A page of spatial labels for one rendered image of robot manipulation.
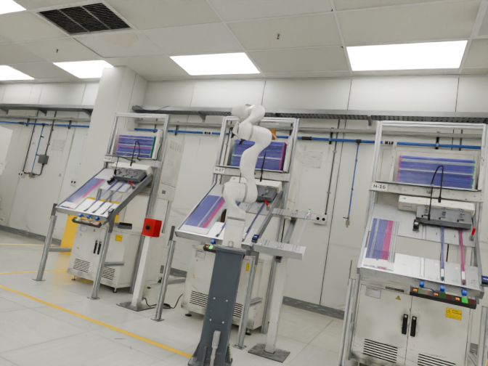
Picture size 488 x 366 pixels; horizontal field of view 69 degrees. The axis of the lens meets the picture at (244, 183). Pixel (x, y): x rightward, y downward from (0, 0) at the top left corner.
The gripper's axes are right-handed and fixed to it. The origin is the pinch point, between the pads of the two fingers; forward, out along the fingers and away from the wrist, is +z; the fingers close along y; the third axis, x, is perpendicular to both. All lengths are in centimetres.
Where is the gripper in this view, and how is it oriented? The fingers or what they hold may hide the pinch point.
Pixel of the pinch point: (236, 140)
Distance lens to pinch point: 281.4
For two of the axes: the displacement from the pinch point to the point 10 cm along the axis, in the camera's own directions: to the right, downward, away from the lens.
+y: 7.2, 6.1, -3.3
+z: -3.1, 7.1, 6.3
